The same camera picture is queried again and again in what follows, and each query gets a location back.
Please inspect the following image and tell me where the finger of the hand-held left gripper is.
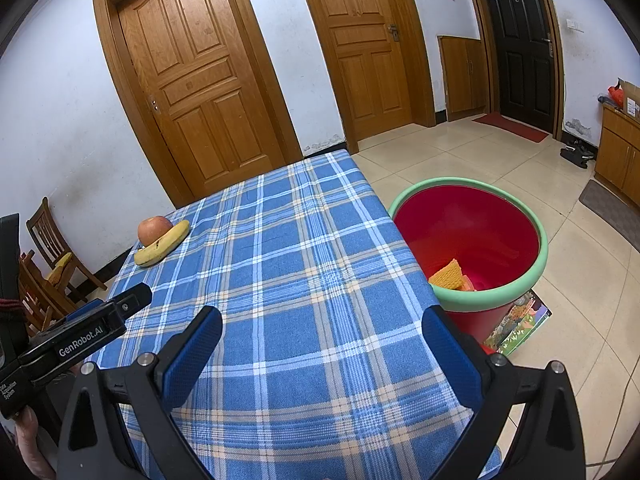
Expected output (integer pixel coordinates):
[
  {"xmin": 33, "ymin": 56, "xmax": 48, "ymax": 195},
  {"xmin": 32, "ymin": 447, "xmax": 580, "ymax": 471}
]
[
  {"xmin": 65, "ymin": 299, "xmax": 107, "ymax": 322},
  {"xmin": 107, "ymin": 282, "xmax": 153, "ymax": 332}
]

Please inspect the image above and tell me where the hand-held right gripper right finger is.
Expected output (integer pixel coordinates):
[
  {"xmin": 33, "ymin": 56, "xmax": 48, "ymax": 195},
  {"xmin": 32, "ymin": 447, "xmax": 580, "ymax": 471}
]
[{"xmin": 422, "ymin": 305, "xmax": 586, "ymax": 480}]

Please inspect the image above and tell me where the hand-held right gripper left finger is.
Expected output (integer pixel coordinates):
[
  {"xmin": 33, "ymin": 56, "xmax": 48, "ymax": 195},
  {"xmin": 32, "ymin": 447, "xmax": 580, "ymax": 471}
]
[{"xmin": 55, "ymin": 305, "xmax": 224, "ymax": 480}]

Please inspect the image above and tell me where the large yellow foam net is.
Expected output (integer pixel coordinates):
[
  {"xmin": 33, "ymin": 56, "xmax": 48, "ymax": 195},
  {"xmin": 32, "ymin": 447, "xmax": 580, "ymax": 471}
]
[{"xmin": 427, "ymin": 258, "xmax": 466, "ymax": 291}]

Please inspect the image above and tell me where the red bucket with green rim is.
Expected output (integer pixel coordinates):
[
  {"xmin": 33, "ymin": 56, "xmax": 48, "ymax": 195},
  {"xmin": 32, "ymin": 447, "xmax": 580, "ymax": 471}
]
[{"xmin": 388, "ymin": 176, "xmax": 549, "ymax": 347}]

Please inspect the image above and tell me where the person's left hand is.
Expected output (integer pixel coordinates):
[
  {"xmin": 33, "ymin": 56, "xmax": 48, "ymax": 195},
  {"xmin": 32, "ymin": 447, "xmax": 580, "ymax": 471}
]
[{"xmin": 15, "ymin": 406, "xmax": 57, "ymax": 480}]

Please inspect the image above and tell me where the yellow seat cushion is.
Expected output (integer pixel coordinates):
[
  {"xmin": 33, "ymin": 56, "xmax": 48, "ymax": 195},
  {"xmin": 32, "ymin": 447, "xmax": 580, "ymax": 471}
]
[{"xmin": 47, "ymin": 253, "xmax": 74, "ymax": 281}]

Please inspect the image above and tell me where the wooden chair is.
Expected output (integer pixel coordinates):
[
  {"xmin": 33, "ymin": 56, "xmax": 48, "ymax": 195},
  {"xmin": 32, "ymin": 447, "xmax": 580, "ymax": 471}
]
[
  {"xmin": 17, "ymin": 251, "xmax": 77, "ymax": 337},
  {"xmin": 26, "ymin": 197, "xmax": 109, "ymax": 292}
]

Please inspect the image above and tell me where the yellow banana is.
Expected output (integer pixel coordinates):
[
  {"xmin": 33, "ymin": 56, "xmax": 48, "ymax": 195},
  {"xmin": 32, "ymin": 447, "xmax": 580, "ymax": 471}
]
[{"xmin": 134, "ymin": 220, "xmax": 191, "ymax": 268}]

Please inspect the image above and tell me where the red apple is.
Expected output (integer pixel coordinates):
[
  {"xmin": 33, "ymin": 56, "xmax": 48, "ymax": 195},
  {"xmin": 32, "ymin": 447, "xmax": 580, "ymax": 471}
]
[{"xmin": 138, "ymin": 215, "xmax": 174, "ymax": 247}]

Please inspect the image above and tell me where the colourful picture book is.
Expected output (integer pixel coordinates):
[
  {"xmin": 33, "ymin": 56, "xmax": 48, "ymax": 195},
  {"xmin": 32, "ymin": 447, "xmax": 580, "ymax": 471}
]
[{"xmin": 482, "ymin": 289, "xmax": 554, "ymax": 358}]

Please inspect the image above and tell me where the blue plaid tablecloth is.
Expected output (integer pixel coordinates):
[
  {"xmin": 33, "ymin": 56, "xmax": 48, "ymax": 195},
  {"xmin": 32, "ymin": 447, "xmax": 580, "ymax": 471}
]
[{"xmin": 92, "ymin": 149, "xmax": 503, "ymax": 480}]

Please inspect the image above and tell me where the grey floor mat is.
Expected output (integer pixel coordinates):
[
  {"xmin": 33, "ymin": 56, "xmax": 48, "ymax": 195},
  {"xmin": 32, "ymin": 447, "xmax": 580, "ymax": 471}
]
[{"xmin": 578, "ymin": 179, "xmax": 640, "ymax": 252}]

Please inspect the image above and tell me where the wooden panel door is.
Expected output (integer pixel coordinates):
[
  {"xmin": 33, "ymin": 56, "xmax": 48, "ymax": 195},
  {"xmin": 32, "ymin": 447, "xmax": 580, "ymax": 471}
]
[
  {"xmin": 292, "ymin": 0, "xmax": 436, "ymax": 156},
  {"xmin": 92, "ymin": 0, "xmax": 304, "ymax": 208}
]

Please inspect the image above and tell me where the red doormat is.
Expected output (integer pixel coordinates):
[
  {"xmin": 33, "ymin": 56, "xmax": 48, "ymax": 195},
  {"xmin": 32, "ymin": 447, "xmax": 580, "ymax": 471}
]
[{"xmin": 471, "ymin": 113, "xmax": 550, "ymax": 144}]

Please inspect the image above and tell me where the pair of black shoes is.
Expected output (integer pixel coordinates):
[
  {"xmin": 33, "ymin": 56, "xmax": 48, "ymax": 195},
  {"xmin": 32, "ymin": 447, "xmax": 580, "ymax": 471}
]
[{"xmin": 558, "ymin": 140, "xmax": 599, "ymax": 169}]

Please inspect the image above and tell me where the wooden sideboard cabinet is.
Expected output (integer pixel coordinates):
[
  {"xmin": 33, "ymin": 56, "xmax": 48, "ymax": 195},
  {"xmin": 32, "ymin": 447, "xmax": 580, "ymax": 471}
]
[{"xmin": 594, "ymin": 104, "xmax": 640, "ymax": 197}]

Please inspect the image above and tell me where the brown cardboard box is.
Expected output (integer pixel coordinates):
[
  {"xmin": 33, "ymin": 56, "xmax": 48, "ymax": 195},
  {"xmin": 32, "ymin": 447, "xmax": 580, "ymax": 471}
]
[{"xmin": 617, "ymin": 77, "xmax": 640, "ymax": 119}]

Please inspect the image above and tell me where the black entrance door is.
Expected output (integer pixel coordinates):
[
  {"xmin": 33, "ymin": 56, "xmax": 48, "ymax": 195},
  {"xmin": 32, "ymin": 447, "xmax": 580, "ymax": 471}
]
[{"xmin": 460, "ymin": 0, "xmax": 565, "ymax": 141}]

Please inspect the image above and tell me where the small wooden wall cabinet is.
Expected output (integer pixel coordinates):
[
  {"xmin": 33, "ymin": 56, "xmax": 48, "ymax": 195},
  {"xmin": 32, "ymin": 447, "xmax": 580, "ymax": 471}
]
[{"xmin": 437, "ymin": 35, "xmax": 489, "ymax": 122}]

